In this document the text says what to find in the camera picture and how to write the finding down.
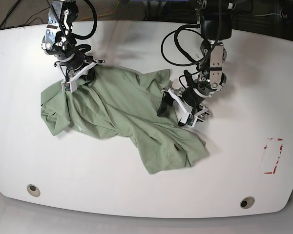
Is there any red tape marking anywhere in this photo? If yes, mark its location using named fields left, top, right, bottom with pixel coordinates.
left=262, top=138, right=284, bottom=175

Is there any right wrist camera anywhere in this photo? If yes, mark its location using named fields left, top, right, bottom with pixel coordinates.
left=61, top=81, right=77, bottom=93

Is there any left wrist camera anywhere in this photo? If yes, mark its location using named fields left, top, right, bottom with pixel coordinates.
left=179, top=112, right=198, bottom=127

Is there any left table grommet hole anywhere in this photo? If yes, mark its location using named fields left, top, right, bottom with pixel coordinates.
left=27, top=184, right=41, bottom=197

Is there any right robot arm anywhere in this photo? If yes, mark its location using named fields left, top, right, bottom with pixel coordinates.
left=42, top=0, right=105, bottom=82

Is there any right table grommet hole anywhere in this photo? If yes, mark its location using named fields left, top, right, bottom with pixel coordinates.
left=240, top=196, right=255, bottom=209

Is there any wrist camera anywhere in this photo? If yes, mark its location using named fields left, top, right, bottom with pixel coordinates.
left=179, top=112, right=198, bottom=127
left=61, top=81, right=77, bottom=93

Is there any green t-shirt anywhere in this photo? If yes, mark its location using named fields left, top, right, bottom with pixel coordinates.
left=41, top=66, right=208, bottom=174

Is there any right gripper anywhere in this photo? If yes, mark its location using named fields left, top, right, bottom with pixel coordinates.
left=54, top=55, right=96, bottom=82

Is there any yellow cable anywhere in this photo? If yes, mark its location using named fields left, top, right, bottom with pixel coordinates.
left=79, top=0, right=120, bottom=22

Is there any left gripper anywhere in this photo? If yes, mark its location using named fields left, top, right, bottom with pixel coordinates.
left=157, top=87, right=210, bottom=122

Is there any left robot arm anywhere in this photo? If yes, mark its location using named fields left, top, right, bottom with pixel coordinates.
left=157, top=0, right=237, bottom=127

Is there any table grommet hole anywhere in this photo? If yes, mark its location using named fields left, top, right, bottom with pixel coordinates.
left=27, top=184, right=41, bottom=197
left=240, top=196, right=255, bottom=209

